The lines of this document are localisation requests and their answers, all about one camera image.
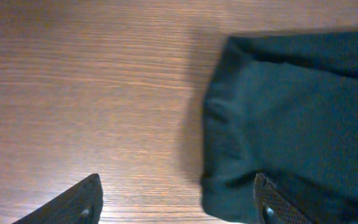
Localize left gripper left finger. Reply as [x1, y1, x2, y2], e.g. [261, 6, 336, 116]
[13, 174, 103, 224]

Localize black trousers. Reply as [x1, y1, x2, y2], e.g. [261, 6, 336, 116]
[201, 32, 358, 223]

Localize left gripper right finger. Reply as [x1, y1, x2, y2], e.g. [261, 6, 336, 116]
[253, 173, 314, 224]

